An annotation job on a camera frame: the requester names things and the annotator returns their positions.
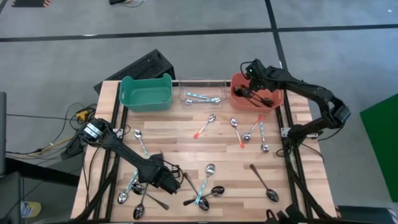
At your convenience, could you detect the teal green plastic bin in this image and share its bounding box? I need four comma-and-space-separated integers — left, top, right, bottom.
119, 73, 174, 113

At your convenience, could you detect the silver spoon orange handle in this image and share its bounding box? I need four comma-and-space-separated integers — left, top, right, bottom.
193, 113, 217, 140
229, 117, 246, 149
241, 114, 266, 142

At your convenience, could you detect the tan cable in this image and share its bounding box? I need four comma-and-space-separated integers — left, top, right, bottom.
39, 138, 75, 154

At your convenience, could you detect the green floor mat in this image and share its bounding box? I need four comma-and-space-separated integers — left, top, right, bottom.
359, 93, 398, 203

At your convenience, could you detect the black aluminium table frame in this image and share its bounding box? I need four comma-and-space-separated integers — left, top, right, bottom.
81, 80, 335, 222

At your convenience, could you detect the yellow blue bag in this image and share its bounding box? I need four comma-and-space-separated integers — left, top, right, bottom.
20, 201, 42, 218

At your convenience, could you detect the black floor cable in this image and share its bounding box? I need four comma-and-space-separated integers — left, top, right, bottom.
6, 113, 66, 119

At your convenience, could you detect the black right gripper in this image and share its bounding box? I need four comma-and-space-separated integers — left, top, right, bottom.
242, 58, 271, 100

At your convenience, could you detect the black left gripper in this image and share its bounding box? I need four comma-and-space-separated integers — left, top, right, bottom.
138, 155, 182, 195

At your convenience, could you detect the black power supply box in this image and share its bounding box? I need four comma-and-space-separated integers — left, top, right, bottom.
60, 133, 86, 161

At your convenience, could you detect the orange plastic bin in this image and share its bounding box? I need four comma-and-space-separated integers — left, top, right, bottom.
229, 72, 285, 113

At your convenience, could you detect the black perforated box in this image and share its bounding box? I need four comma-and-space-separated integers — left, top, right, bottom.
93, 49, 176, 96

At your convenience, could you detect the clear plastic bin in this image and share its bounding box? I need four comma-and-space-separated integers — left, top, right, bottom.
177, 77, 229, 110

